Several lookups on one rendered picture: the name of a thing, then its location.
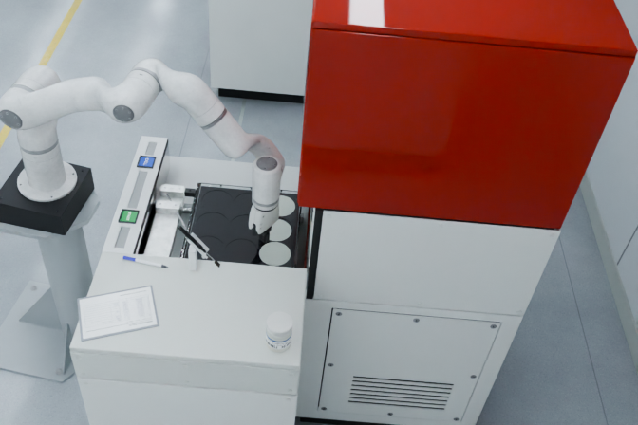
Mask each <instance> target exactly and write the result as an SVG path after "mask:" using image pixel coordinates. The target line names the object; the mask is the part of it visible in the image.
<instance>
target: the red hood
mask: <svg viewBox="0 0 638 425"><path fill-rule="evenodd" d="M637 52H638V49H637V47H636V45H635V44H634V42H633V40H632V37H631V35H630V33H629V30H628V28H627V26H626V24H625V22H624V20H623V18H622V16H621V13H620V11H619V9H618V8H617V6H616V4H615V2H614V0H313V2H312V15H311V24H310V38H309V48H308V58H307V69H306V81H305V94H304V105H305V108H304V106H303V115H304V120H303V119H302V122H303V124H302V125H303V132H302V144H301V157H300V168H299V180H298V193H297V203H298V206H299V207H309V208H320V209H331V210H342V211H354V212H364V213H385V214H397V215H407V216H418V217H430V218H440V219H452V220H462V221H474V222H484V223H496V224H507V225H518V226H529V227H539V228H551V229H561V227H562V224H563V222H564V220H565V218H566V215H567V213H568V211H569V208H570V206H571V204H572V201H573V199H574V197H575V195H576V192H577V190H578V188H579V185H580V183H581V181H582V179H583V176H584V174H585V173H586V171H587V168H588V166H589V164H590V161H591V158H592V156H593V153H594V151H595V149H596V147H597V144H598V142H599V140H600V138H601V136H602V134H603V132H604V129H605V127H606V125H607V123H608V120H609V118H610V114H611V112H612V110H613V108H614V105H615V104H616V102H617V100H618V97H619V95H620V93H621V90H622V88H623V86H624V84H625V81H626V79H627V77H628V75H629V72H630V70H631V67H632V65H633V63H634V61H635V56H636V54H637Z"/></svg>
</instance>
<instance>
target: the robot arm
mask: <svg viewBox="0 0 638 425"><path fill-rule="evenodd" d="M161 91H164V92H165V94H166V95H167V97H168V98H169V99H170V100H171V101H172V102H173V103H174V104H176V105H178V106H180V107H182V108H184V109H185V110H186V111H187V112H188V113H189V114H190V116H191V117H192V118H193V119H194V120H195V121H196V122H197V124H198V125H199V126H200V127H201V129H202V130H203V131H204V132H205V133H206V134H207V135H208V137H209V138H210V139H211V140H212V141H213V142H214V143H215V144H216V146H217V147H218V148H219V149H220V150H221V152H222V153H223V154H225V155H226V156H227V157H230V158H239V157H242V156H243V155H244V154H245V153H246V152H247V151H250V152H251V153H252V154H253V155H254V156H255V157H256V159H255V160H254V162H253V190H252V202H253V205H252V208H251V212H250V218H249V229H252V228H253V234H252V235H253V236H254V237H256V236H257V235H258V234H259V240H260V241H262V242H264V243H265V244H266V243H267V242H269V241H270V231H271V230H272V225H273V224H274V223H275V222H276V221H277V220H278V218H279V195H280V181H281V176H282V174H283V171H284V168H285V159H284V157H283V155H282V154H281V152H280V151H279V150H278V148H277V147H276V146H275V145H274V144H273V142H272V141H271V140H270V139H268V138H267V137H265V136H263V135H261V134H255V133H250V134H249V133H246V132H245V131H244V130H243V129H242V127H241V126H240V125H239V124H238V122H237V121H236V120H235V118H234V117H233V116H232V115H231V113H230V112H229V111H228V110H227V108H226V107H225V106H224V105H223V103H222V102H221V101H220V100H219V99H218V97H217V96H216V95H215V93H214V92H213V91H212V90H211V89H210V87H209V86H208V85H207V84H206V83H205V82H204V81H203V80H202V79H201V78H200V77H198V76H196V75H194V74H191V73H186V72H180V71H175V70H172V69H170V68H169V67H168V66H167V65H166V64H165V63H164V62H162V61H161V60H159V59H157V58H147V59H144V60H141V61H140V62H138V63H137V64H135V66H134V67H133V68H132V69H131V71H130V72H129V74H128V75H127V76H126V78H125V79H124V80H123V82H122V83H120V84H119V85H117V86H115V87H111V85H110V84H109V83H108V82H107V81H106V80H105V79H103V78H101V77H93V76H92V77H81V78H74V79H69V80H65V81H62V82H61V80H60V78H59V76H58V74H57V73H56V72H55V71H54V70H53V69H51V68H50V67H48V66H45V65H34V66H32V67H30V68H29V69H27V70H26V71H25V72H24V73H23V74H22V75H21V76H20V77H19V78H18V79H17V80H16V81H15V83H14V84H13V85H12V86H11V87H10V88H9V89H8V90H7V92H6V93H5V94H4V95H3V96H2V97H1V99H0V121H2V122H3V123H4V124H5V125H7V127H9V128H12V129H15V130H17V139H18V143H19V147H20V151H21V155H22V159H23V162H24V166H25V169H24V170H23V171H22V172H21V173H20V175H19V176H18V179H17V185H18V189H19V191H20V193H21V194H22V195H23V196H24V197H26V198H28V199H30V200H33V201H38V202H49V201H54V200H57V199H60V198H62V197H64V196H66V195H67V194H69V193H70V192H71V191H72V190H73V189H74V187H75V185H76V183H77V174H76V171H75V170H74V168H73V167H72V166H71V165H69V164H68V163H66V162H64V161H63V158H62V153H61V148H60V143H59V139H58V134H57V129H56V127H57V122H58V119H59V118H60V117H63V116H66V115H69V114H72V113H77V112H86V111H102V112H104V113H106V114H107V115H108V116H109V117H110V118H111V119H112V120H114V121H116V122H119V123H131V122H134V121H136V120H139V119H140V118H142V117H143V115H144V114H145V113H146V112H147V110H148V109H149V107H150V106H151V104H152V103H153V101H154V100H155V98H156V97H157V95H158V94H159V92H161Z"/></svg>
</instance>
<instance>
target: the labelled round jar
mask: <svg viewBox="0 0 638 425"><path fill-rule="evenodd" d="M291 334H292V318H291V316H290V315H289V314H287V313H285V312H281V311H277V312H273V313H272V314H271V315H270V316H269V317H268V319H267V328H266V345H267V346H268V348H269V349H270V350H272V351H273V352H284V351H286V350H287V349H288V348H289V347H290V346H291Z"/></svg>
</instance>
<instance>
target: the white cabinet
mask: <svg viewBox="0 0 638 425"><path fill-rule="evenodd" d="M77 380H78V382H79V386H80V390H81V393H82V397H83V401H84V406H85V410H86V414H87V417H88V421H89V425H294V421H295V413H296V404H297V395H298V394H297V395H291V394H279V393H268V392H256V391H244V390H233V389H220V388H209V387H197V386H185V385H174V384H162V383H150V382H138V381H127V380H114V379H93V378H80V377H77Z"/></svg>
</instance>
